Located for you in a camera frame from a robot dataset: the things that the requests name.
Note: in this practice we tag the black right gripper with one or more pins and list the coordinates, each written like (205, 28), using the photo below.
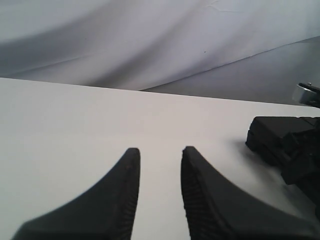
(303, 160)

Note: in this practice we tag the black plastic carrying case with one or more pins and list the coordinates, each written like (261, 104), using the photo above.
(278, 139)

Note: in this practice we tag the white backdrop cloth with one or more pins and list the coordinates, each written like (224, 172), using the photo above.
(254, 50)

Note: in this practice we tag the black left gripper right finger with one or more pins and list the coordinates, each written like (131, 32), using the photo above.
(216, 209)

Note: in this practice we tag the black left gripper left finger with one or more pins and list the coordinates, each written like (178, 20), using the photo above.
(106, 211)

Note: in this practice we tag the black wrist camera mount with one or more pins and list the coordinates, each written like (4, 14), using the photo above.
(307, 94)

